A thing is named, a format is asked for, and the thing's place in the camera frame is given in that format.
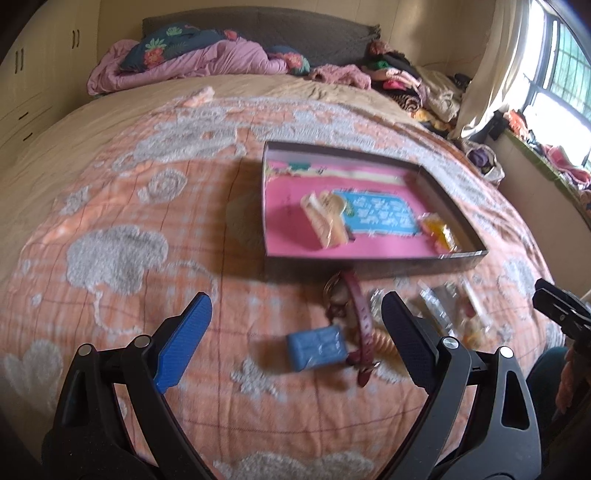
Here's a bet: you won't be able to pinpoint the clear bag of earrings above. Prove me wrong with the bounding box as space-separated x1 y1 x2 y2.
457 278 493 350

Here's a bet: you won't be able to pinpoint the orange spiral hair tie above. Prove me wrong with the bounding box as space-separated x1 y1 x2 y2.
368 325 400 359

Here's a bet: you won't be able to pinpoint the clear bag yellow jewelry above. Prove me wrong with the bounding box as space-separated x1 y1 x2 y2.
419 213 462 254

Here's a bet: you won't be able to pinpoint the maroon leather watch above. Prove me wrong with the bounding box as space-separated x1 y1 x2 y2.
322 270 379 388

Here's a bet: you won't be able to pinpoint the small blue box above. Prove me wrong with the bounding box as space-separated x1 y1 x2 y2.
286 325 348 372

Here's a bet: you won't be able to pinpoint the beige hair claw clip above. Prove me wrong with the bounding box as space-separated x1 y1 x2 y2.
301 191 349 249

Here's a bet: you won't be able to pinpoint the clear bag silver jewelry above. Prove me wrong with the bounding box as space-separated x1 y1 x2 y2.
418 281 460 338

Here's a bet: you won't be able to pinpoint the bag with purple cloth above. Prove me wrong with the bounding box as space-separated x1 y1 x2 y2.
463 140 505 188

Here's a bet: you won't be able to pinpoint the clothes on window sill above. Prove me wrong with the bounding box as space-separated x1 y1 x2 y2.
501 110 590 224

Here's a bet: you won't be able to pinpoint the window with metal grille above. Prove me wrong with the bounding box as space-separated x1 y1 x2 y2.
522 1 590 170

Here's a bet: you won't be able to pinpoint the cream curtain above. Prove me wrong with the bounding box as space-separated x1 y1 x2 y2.
449 1 546 139

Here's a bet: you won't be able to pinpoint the pile of clothes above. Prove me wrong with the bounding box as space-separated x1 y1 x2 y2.
308 40 472 138

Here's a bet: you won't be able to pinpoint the tan bed sheet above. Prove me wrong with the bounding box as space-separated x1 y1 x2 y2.
1 75 420 278

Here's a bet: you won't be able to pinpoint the shallow cardboard box pink-lined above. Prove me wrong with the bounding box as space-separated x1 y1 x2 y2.
260 141 488 278

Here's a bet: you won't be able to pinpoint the dark grey headboard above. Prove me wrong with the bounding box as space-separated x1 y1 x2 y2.
142 6 381 66

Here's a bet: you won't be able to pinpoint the cream wardrobe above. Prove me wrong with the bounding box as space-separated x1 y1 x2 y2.
1 1 100 169

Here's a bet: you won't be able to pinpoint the pink crumpled blanket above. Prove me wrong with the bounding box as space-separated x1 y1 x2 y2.
86 38 288 96

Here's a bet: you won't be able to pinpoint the dark floral pillow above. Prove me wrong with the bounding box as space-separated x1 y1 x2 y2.
119 22 225 73

